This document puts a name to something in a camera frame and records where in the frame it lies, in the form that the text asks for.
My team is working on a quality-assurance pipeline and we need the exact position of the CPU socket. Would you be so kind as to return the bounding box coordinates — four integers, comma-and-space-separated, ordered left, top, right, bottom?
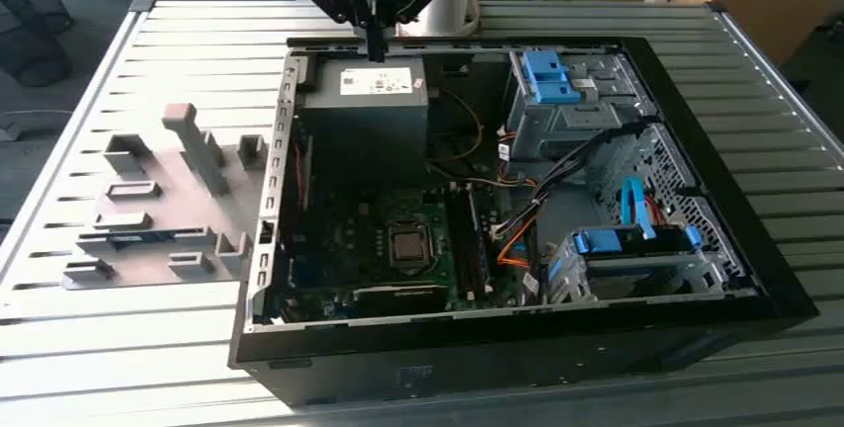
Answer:
384, 218, 438, 273

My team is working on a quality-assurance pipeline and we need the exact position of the silver CPU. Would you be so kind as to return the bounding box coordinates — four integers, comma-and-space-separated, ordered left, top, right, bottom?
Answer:
394, 232, 428, 261

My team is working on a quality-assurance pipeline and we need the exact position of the black cable bundle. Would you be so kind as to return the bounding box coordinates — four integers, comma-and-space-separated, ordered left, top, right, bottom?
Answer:
527, 123, 646, 206

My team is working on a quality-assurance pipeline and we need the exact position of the green motherboard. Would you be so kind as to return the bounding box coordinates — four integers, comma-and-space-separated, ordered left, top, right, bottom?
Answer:
276, 179, 530, 322

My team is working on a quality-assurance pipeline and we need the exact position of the brown wooden cabinet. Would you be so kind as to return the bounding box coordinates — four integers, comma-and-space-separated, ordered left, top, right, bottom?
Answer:
671, 0, 844, 67

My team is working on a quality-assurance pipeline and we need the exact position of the hard disk in blue carrier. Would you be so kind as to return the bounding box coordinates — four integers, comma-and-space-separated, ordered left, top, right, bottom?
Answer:
571, 224, 703, 256

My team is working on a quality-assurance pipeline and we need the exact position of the blue plastic drive latch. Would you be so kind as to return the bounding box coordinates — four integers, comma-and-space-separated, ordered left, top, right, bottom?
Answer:
520, 49, 583, 105

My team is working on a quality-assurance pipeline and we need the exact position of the orange flat wire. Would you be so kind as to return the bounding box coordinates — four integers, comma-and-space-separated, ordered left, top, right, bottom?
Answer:
495, 228, 536, 268

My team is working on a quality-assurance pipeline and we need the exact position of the black PC case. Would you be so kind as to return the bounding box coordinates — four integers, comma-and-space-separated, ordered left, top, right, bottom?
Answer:
227, 36, 820, 408

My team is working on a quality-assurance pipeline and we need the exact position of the red flat wire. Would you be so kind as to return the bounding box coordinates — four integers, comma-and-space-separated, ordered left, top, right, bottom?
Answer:
644, 193, 668, 228

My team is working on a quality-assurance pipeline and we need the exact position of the black mesh waste basket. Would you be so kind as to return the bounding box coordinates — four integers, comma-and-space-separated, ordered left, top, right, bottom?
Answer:
0, 0, 74, 88

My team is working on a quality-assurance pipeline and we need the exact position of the grey plastic parts rack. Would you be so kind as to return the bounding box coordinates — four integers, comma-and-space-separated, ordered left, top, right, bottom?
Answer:
60, 103, 274, 291

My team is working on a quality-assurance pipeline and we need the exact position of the grey power supply unit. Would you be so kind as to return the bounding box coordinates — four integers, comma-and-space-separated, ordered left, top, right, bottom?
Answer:
300, 58, 430, 181

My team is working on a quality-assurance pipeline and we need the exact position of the black graphics card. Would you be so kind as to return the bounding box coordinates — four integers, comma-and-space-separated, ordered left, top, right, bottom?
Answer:
348, 281, 450, 317

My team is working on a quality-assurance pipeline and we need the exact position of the blue flat wire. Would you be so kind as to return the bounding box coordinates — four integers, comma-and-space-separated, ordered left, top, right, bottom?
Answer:
620, 177, 659, 240

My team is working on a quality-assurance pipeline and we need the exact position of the multicolour power wire bundle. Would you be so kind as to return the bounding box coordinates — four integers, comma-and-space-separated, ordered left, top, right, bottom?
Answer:
427, 159, 536, 191

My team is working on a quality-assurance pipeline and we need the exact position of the white cable with plug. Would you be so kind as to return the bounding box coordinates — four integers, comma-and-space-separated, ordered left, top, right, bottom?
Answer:
0, 108, 75, 143

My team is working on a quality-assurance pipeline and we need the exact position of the blue RAM stick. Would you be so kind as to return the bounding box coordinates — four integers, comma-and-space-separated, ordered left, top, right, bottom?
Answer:
104, 231, 206, 246

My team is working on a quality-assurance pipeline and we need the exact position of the thin orange wire loop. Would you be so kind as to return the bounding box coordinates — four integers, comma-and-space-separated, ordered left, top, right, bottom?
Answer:
427, 90, 487, 166

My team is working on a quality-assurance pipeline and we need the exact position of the black RAM slot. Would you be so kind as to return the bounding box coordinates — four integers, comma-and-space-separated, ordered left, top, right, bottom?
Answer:
442, 182, 480, 302

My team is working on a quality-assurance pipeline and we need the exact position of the grey metal drive cage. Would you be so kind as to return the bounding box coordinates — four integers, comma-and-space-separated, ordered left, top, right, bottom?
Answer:
504, 48, 662, 161

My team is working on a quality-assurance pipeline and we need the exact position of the metal disk bay cage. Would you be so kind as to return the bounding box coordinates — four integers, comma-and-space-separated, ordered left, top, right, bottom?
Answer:
543, 243, 734, 302

